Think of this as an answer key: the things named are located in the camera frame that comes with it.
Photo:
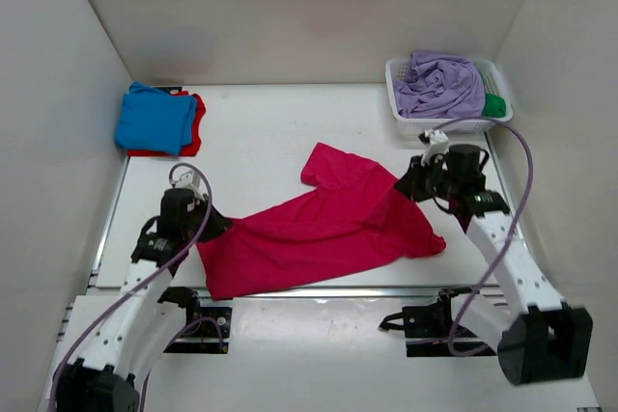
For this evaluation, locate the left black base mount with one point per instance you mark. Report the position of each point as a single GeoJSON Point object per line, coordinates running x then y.
{"type": "Point", "coordinates": [207, 325]}

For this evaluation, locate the green t shirt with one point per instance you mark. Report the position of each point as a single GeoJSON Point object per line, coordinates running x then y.
{"type": "Point", "coordinates": [495, 107]}

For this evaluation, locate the magenta t shirt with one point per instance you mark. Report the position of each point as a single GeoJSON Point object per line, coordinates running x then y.
{"type": "Point", "coordinates": [353, 220]}

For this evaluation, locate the lavender t shirt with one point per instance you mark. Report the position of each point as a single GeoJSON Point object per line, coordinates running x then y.
{"type": "Point", "coordinates": [439, 86]}

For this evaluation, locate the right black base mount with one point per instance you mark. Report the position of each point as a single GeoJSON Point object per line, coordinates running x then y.
{"type": "Point", "coordinates": [425, 327]}

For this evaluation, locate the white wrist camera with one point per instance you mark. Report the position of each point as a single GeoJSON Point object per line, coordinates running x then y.
{"type": "Point", "coordinates": [189, 181]}
{"type": "Point", "coordinates": [435, 142]}

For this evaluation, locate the white plastic basket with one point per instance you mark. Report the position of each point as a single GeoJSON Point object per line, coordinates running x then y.
{"type": "Point", "coordinates": [407, 128]}

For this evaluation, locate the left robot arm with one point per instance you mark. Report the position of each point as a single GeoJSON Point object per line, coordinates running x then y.
{"type": "Point", "coordinates": [108, 365]}

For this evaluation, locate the red folded t shirt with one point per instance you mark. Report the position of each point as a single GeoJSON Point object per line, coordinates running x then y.
{"type": "Point", "coordinates": [189, 150]}

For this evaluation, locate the blue folded t shirt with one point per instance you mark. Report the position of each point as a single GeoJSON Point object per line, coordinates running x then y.
{"type": "Point", "coordinates": [152, 120]}

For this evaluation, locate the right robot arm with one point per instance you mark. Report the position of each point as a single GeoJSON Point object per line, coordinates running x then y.
{"type": "Point", "coordinates": [538, 337]}

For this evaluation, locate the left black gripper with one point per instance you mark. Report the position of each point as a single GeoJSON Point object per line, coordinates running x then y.
{"type": "Point", "coordinates": [218, 224]}

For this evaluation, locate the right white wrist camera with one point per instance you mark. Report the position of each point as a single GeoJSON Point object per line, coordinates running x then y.
{"type": "Point", "coordinates": [435, 142]}

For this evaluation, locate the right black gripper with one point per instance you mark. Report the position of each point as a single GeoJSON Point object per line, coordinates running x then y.
{"type": "Point", "coordinates": [408, 184]}

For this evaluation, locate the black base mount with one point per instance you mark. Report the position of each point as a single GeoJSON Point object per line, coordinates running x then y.
{"type": "Point", "coordinates": [425, 327]}
{"type": "Point", "coordinates": [207, 325]}

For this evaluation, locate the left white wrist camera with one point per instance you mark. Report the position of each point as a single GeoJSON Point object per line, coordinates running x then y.
{"type": "Point", "coordinates": [189, 181]}

